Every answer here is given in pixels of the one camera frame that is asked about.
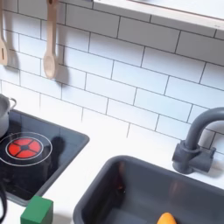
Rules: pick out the green block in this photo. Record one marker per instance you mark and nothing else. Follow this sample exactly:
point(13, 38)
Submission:
point(36, 211)

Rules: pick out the orange toy vegetable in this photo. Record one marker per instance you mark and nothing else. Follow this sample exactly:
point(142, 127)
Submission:
point(166, 219)

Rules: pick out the steel pot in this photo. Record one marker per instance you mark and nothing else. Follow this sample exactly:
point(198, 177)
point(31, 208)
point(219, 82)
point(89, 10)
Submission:
point(3, 116)

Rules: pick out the wooden slotted spatula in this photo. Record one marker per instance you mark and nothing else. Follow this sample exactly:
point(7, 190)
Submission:
point(3, 52)

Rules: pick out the dark grey tap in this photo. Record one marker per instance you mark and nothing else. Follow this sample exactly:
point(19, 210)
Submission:
point(189, 151)

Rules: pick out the wooden spoon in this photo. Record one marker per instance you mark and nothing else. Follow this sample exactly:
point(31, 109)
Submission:
point(51, 43)

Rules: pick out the dark grey sink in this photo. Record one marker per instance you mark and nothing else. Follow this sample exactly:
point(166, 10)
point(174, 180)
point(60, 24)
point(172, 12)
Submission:
point(151, 192)

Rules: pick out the black stove top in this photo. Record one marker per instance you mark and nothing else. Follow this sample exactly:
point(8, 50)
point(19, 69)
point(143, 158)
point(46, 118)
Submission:
point(58, 145)

